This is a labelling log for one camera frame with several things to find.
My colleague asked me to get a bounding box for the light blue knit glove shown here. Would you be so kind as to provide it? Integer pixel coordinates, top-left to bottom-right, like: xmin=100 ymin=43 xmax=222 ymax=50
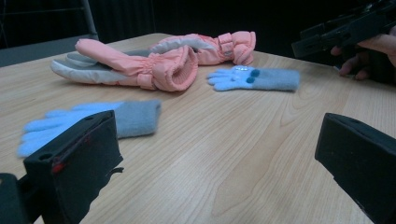
xmin=17 ymin=99 xmax=163 ymax=158

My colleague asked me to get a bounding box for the pink glove with grey palm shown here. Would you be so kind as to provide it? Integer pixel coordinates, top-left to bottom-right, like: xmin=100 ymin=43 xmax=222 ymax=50
xmin=148 ymin=30 xmax=257 ymax=66
xmin=50 ymin=37 xmax=199 ymax=92

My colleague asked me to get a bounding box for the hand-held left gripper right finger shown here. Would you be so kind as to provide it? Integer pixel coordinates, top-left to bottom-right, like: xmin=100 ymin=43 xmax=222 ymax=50
xmin=315 ymin=112 xmax=396 ymax=224

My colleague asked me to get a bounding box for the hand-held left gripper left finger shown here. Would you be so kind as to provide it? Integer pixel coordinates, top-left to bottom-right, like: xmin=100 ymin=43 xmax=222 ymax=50
xmin=22 ymin=110 xmax=124 ymax=224

